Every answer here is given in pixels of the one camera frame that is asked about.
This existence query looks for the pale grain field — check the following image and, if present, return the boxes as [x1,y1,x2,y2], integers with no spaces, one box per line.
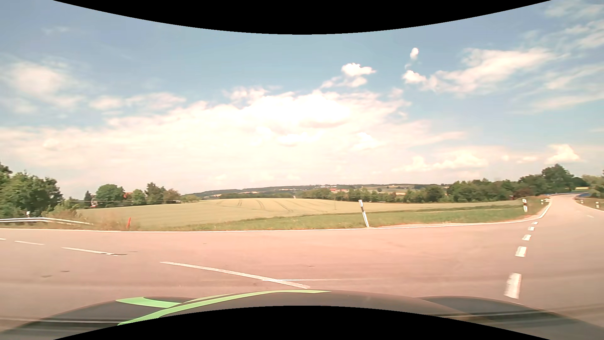
[75,198,523,228]

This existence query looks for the grass verge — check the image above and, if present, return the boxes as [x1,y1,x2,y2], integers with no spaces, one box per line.
[0,197,550,232]
[575,196,604,211]

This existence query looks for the grey asphalt road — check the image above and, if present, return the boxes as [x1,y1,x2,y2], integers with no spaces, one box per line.
[0,194,604,329]

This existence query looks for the car's own bonnet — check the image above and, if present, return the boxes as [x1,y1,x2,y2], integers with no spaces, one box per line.
[0,289,604,340]

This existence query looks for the row of trees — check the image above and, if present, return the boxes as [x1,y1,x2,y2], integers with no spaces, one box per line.
[203,164,590,204]

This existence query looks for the cluster of trees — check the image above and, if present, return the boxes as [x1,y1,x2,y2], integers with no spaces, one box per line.
[66,183,199,209]

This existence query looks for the road markings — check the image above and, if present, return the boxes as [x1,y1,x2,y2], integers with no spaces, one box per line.
[0,200,596,300]

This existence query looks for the group of green trees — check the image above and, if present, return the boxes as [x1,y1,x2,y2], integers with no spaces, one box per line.
[0,163,64,219]

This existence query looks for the grey guard rail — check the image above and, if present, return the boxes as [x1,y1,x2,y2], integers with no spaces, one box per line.
[0,217,91,225]

